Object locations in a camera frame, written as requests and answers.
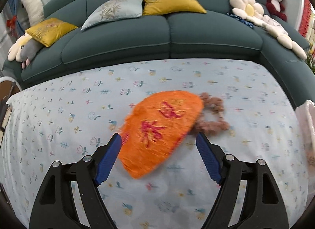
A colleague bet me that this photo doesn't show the teal green sofa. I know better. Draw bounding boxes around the teal green sofa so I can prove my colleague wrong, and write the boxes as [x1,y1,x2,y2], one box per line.
[3,0,314,107]

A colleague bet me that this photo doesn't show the large orange paper decoration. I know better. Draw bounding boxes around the large orange paper decoration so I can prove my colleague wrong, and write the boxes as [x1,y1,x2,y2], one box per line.
[119,90,204,179]

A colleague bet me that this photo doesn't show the brown fuzzy scrunchie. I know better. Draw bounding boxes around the brown fuzzy scrunchie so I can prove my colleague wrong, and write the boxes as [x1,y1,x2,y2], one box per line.
[191,92,230,136]

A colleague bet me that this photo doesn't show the grey and white plush toy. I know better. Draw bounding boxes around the grey and white plush toy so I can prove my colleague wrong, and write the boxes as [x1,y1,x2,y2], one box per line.
[7,33,44,69]

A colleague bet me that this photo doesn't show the blue beaded item on sofa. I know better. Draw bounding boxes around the blue beaded item on sofa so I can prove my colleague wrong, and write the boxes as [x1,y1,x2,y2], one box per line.
[226,13,254,29]

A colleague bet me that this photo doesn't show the pink white folded cloth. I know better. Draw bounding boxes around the pink white folded cloth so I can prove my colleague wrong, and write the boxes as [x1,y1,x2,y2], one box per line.
[294,100,315,166]

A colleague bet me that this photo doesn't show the white daisy flower pillow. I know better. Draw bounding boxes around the white daisy flower pillow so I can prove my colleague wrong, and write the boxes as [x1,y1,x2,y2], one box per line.
[229,0,264,21]

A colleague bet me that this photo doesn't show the white alpaca plush toy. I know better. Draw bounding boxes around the white alpaca plush toy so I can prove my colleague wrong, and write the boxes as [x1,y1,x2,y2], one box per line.
[21,0,44,26]

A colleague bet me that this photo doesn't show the floral light blue tablecloth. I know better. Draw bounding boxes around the floral light blue tablecloth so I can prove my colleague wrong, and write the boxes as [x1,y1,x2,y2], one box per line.
[1,59,309,228]

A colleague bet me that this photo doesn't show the light blue embroidered cushion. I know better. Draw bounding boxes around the light blue embroidered cushion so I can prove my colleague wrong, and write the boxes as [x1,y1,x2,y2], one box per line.
[81,0,143,31]

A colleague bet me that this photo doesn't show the yellow embroidered cushion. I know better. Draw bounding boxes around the yellow embroidered cushion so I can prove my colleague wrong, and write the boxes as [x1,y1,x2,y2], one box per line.
[143,0,207,16]
[26,18,78,47]

